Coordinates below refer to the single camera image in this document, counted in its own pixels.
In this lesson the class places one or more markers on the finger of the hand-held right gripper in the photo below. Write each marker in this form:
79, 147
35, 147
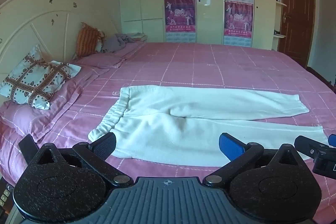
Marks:
332, 140
311, 146

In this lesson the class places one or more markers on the pink checked bed sheet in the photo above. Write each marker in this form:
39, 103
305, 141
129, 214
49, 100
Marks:
210, 66

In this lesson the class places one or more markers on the white pants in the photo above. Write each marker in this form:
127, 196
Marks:
162, 129

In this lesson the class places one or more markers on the heart patterned white pillow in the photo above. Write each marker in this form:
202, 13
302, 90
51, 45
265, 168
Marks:
34, 82

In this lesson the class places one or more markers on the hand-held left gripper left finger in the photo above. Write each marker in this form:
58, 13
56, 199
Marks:
105, 145

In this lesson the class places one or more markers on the folded cloth pile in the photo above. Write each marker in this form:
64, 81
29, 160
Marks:
137, 36

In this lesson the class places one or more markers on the grey crumpled cloth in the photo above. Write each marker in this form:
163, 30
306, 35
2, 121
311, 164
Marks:
116, 43

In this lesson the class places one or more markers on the small floral pillow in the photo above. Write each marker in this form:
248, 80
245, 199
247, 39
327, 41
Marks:
100, 40

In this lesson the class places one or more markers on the white corner shelf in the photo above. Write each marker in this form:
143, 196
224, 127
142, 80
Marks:
278, 36
281, 3

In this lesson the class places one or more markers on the cream wooden headboard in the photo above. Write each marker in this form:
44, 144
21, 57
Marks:
39, 16

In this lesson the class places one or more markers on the brown wooden door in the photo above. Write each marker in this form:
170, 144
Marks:
296, 11

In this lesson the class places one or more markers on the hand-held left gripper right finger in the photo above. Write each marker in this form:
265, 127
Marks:
231, 146

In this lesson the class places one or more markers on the orange striped pillow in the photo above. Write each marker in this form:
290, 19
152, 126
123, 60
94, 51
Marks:
86, 40

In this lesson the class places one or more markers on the pink pillow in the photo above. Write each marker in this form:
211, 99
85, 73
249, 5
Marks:
99, 60
26, 119

